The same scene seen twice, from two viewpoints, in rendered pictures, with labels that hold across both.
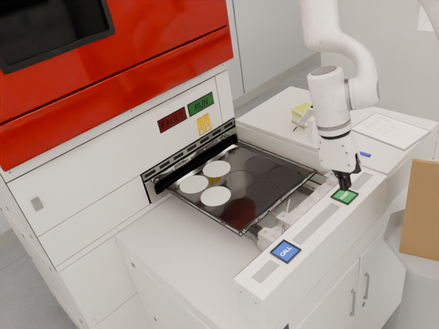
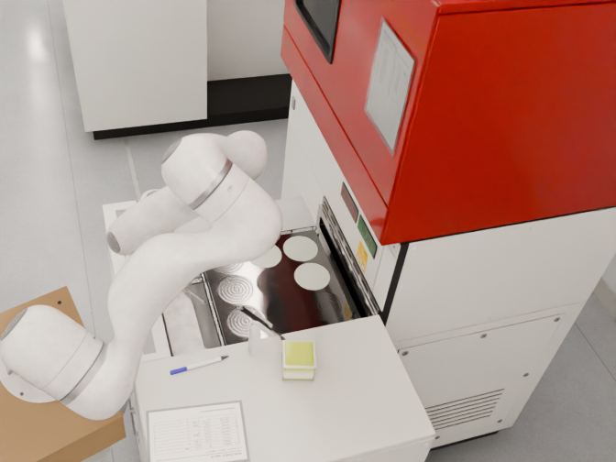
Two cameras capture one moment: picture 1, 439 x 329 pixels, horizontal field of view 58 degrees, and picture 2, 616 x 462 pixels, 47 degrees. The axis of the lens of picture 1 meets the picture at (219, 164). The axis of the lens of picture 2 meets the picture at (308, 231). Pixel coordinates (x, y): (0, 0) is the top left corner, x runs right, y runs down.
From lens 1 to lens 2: 2.04 m
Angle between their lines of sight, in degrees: 75
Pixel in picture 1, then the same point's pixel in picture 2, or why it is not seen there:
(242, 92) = not seen: outside the picture
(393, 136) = (179, 425)
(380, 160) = (156, 377)
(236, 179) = (275, 280)
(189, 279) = (201, 222)
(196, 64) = (356, 185)
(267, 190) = (233, 294)
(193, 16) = (368, 144)
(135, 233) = (291, 210)
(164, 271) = not seen: hidden behind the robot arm
